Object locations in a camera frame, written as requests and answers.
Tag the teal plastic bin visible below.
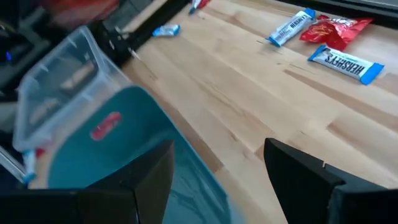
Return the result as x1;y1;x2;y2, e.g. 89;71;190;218
46;85;248;224

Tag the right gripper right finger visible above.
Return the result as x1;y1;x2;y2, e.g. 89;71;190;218
263;138;398;224

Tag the Hershey's white blue candy bar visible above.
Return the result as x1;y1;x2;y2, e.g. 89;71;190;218
266;7;317;48
151;24;182;38
307;44;386;86
188;0;202;15
21;149;38;185

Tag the clear plastic container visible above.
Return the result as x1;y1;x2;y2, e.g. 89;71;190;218
12;26;131;153

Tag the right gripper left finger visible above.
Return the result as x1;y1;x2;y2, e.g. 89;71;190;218
0;139;175;224

